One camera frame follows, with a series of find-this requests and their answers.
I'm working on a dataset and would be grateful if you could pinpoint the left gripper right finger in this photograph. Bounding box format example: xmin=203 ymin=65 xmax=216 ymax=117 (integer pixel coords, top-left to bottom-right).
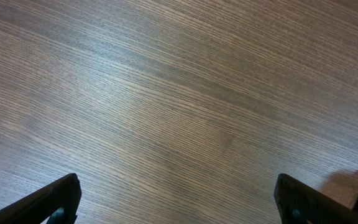
xmin=274 ymin=174 xmax=358 ymax=224

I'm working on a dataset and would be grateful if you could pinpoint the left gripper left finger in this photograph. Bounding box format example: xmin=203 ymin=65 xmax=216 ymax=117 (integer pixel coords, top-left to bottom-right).
xmin=0 ymin=173 xmax=81 ymax=224

